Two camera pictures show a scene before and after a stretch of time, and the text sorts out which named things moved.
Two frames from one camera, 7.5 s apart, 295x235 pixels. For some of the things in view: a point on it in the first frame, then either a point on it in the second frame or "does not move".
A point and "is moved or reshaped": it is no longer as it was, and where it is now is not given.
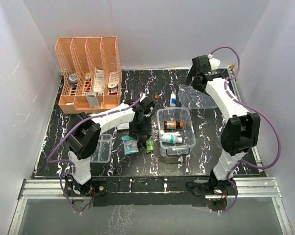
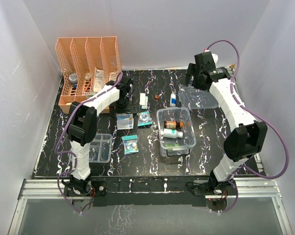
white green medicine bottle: x=171 y=138 is moved or reshaped
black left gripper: x=145 y=131 -> x=130 y=108
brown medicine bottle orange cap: x=173 y=125 does not move
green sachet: x=149 y=146 -> x=172 y=145
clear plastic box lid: x=191 y=99 does not move
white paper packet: x=99 y=81 does not move
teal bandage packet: x=130 y=144 does not move
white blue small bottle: x=173 y=100 does not move
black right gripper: x=189 y=79 does not move
